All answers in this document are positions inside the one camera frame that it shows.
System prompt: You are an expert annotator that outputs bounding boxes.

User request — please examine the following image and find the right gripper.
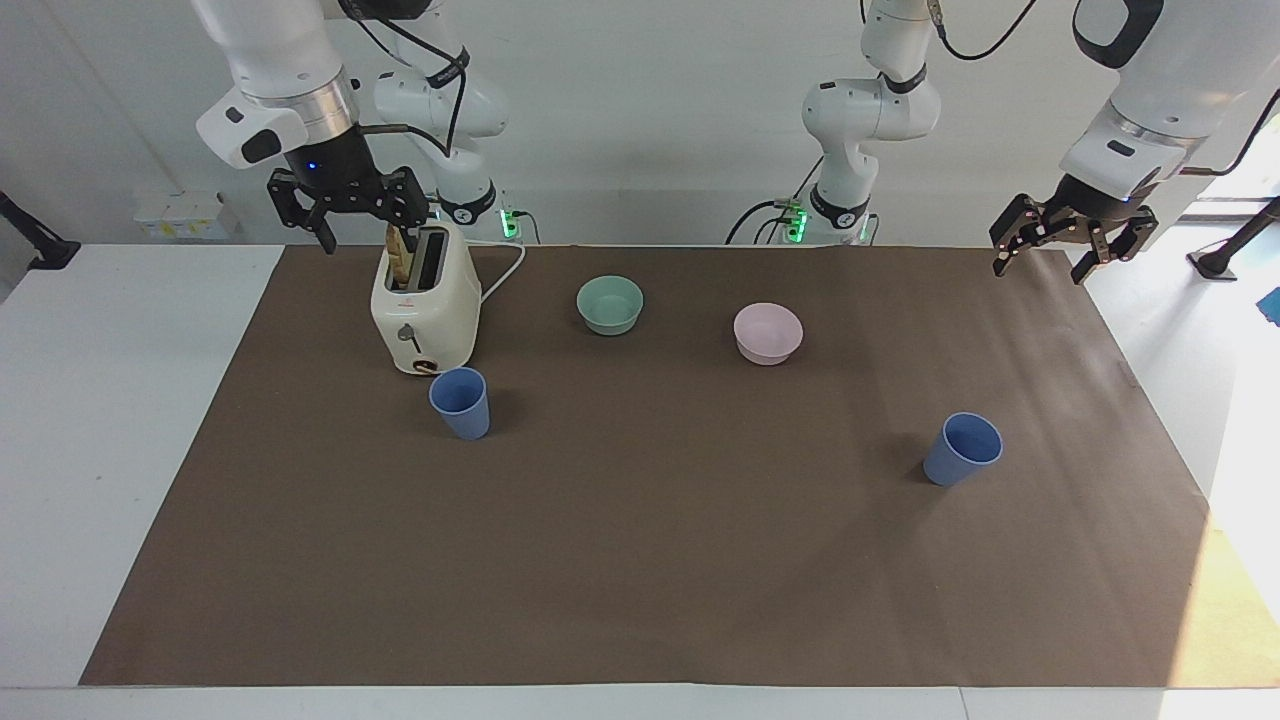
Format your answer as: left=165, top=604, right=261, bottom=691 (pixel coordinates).
left=266, top=124, right=433, bottom=256

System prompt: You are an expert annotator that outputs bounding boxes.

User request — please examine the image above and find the blue cup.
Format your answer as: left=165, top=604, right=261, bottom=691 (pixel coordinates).
left=428, top=366, right=492, bottom=442
left=922, top=411, right=1004, bottom=488

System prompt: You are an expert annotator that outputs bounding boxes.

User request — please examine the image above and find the pink bowl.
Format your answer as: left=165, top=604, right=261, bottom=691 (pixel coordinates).
left=733, top=303, right=805, bottom=367

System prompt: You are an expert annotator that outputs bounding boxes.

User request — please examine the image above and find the white toaster cable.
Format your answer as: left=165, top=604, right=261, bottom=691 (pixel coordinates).
left=466, top=238, right=528, bottom=305

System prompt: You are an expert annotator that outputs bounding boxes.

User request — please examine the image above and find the white wall socket box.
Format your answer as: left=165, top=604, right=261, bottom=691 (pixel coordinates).
left=133, top=189, right=243, bottom=242

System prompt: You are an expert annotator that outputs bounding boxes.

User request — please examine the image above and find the black stand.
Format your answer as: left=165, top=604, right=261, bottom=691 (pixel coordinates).
left=0, top=190, right=82, bottom=272
left=1186, top=196, right=1280, bottom=281

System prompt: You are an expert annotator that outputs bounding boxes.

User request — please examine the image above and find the bread slice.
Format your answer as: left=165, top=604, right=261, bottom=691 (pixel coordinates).
left=386, top=222, right=414, bottom=292

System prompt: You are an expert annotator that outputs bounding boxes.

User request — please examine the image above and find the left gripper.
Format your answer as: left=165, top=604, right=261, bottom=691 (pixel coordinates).
left=989, top=174, right=1161, bottom=287

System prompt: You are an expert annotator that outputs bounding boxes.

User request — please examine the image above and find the green bowl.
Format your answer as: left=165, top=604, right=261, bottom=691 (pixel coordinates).
left=576, top=276, right=645, bottom=337

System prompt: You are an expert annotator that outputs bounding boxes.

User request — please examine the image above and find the cream white toaster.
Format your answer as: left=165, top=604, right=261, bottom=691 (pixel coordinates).
left=370, top=222, right=484, bottom=378

